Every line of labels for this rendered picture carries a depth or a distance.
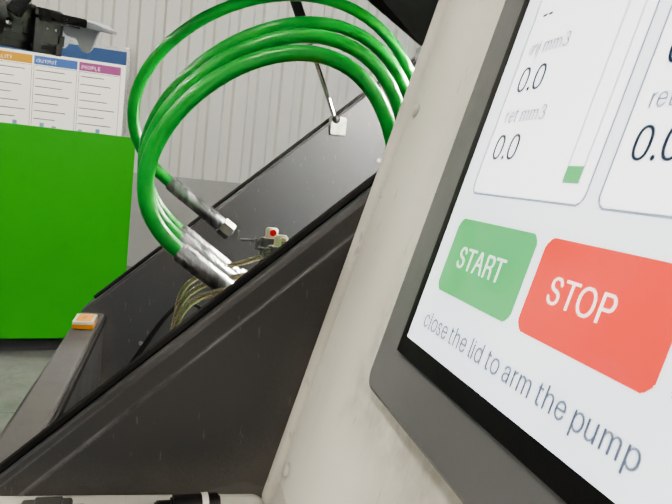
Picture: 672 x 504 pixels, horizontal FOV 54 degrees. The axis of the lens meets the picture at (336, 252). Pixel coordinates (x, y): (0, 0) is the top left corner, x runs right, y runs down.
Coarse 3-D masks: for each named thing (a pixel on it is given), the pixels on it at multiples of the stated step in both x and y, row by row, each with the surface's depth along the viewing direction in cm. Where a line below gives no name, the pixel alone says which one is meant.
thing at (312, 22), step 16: (304, 16) 71; (240, 32) 70; (256, 32) 70; (336, 32) 72; (352, 32) 72; (224, 48) 69; (368, 48) 74; (384, 48) 73; (192, 64) 69; (384, 64) 74; (176, 80) 69; (400, 80) 74; (160, 96) 69; (144, 128) 69; (176, 224) 71; (224, 256) 73; (240, 272) 73
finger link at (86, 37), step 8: (88, 24) 123; (96, 24) 123; (104, 24) 125; (64, 32) 123; (72, 32) 123; (80, 32) 124; (88, 32) 124; (96, 32) 124; (104, 32) 125; (112, 32) 125; (80, 40) 124; (88, 40) 124; (80, 48) 124; (88, 48) 124
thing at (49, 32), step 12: (0, 0) 116; (0, 12) 116; (24, 12) 120; (36, 12) 120; (60, 12) 122; (0, 24) 117; (12, 24) 119; (24, 24) 121; (36, 24) 120; (48, 24) 122; (60, 24) 123; (0, 36) 118; (12, 36) 120; (24, 36) 121; (36, 36) 121; (48, 36) 122; (60, 36) 123; (24, 48) 123; (36, 48) 121; (48, 48) 124; (60, 48) 124
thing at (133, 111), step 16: (240, 0) 77; (256, 0) 77; (272, 0) 78; (288, 0) 78; (304, 0) 79; (320, 0) 79; (336, 0) 79; (208, 16) 76; (368, 16) 80; (176, 32) 76; (192, 32) 77; (384, 32) 81; (160, 48) 75; (400, 48) 82; (144, 64) 76; (400, 64) 83; (144, 80) 76; (128, 112) 76; (128, 128) 76; (160, 176) 77
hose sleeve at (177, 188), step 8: (168, 184) 78; (176, 184) 78; (176, 192) 78; (184, 192) 78; (192, 192) 79; (184, 200) 78; (192, 200) 78; (200, 200) 79; (192, 208) 79; (200, 208) 79; (208, 208) 79; (200, 216) 79; (208, 216) 79; (216, 216) 79; (216, 224) 80
